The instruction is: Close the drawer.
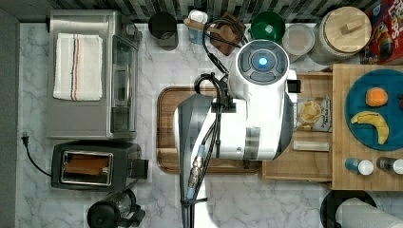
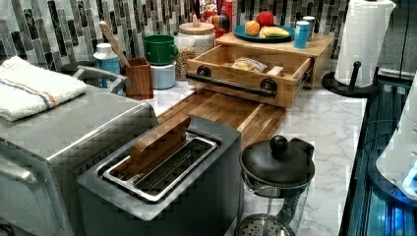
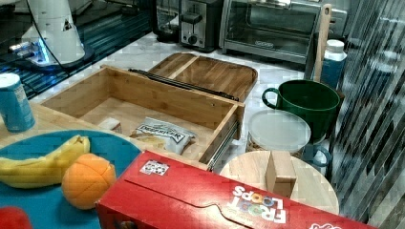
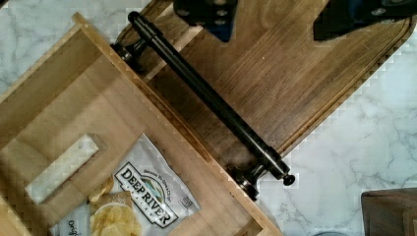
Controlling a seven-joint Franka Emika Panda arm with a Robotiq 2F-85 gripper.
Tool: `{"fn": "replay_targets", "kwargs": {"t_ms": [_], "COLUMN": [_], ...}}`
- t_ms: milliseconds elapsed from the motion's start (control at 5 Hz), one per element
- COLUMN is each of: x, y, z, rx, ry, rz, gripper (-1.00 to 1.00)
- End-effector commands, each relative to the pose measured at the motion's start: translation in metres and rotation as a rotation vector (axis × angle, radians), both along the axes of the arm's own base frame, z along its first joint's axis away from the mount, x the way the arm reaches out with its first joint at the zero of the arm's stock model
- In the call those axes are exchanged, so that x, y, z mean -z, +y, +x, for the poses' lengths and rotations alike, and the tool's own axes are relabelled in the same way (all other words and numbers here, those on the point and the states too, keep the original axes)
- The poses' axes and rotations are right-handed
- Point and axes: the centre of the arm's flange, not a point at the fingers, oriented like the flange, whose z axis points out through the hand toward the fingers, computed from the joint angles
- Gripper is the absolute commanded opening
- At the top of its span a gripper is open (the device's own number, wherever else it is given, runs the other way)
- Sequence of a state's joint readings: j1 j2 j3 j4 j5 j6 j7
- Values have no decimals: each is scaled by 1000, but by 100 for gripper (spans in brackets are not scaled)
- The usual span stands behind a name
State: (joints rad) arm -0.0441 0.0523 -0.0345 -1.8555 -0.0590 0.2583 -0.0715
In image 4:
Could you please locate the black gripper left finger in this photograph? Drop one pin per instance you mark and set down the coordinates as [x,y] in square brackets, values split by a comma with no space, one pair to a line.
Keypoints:
[215,16]

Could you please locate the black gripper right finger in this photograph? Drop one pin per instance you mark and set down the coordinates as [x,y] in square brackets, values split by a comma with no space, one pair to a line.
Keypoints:
[340,17]

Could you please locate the light wooden drawer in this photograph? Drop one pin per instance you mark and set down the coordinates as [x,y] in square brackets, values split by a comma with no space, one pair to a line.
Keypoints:
[81,86]

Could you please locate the dark wooden serving tray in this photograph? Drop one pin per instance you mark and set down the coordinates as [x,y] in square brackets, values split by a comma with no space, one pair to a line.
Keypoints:
[318,103]

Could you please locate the Deep River chips bag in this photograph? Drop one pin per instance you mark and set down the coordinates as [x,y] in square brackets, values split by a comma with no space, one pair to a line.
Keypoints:
[142,197]

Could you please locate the dark wooden block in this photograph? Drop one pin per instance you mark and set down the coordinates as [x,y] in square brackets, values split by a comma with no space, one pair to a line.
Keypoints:
[389,212]

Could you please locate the black drawer handle bar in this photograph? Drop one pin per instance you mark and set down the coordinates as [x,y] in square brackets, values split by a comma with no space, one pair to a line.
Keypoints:
[268,159]

